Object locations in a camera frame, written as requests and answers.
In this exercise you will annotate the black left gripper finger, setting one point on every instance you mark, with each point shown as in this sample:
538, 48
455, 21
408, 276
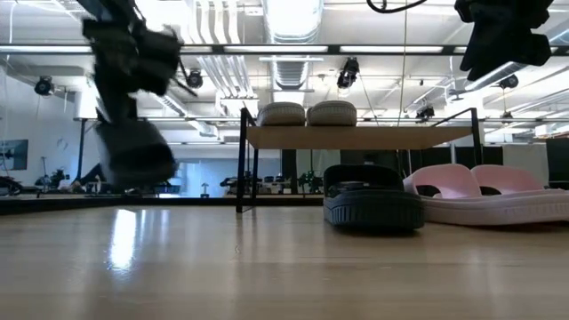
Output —
115, 98

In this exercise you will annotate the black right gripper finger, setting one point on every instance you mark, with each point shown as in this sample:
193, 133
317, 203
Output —
524, 51
482, 51

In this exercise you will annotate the black rubber slide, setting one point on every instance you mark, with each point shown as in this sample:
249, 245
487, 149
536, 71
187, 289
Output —
138, 155
373, 213

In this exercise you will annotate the pink rubber slide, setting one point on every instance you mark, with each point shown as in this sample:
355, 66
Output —
507, 180
444, 182

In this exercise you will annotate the black ceiling spotlight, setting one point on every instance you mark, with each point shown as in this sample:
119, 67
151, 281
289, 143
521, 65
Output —
426, 112
348, 73
509, 81
194, 79
43, 85

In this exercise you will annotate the black pole stand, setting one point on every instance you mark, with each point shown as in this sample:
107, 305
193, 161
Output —
82, 146

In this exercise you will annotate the black partition panel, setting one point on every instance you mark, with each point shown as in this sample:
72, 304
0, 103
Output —
558, 162

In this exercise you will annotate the black metal rig frame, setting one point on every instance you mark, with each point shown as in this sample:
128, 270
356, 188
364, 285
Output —
133, 202

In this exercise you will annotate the dark wall picture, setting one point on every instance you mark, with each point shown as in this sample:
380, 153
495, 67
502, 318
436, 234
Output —
15, 155

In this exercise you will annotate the wooden shelf with black frame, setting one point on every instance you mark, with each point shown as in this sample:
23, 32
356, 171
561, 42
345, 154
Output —
355, 138

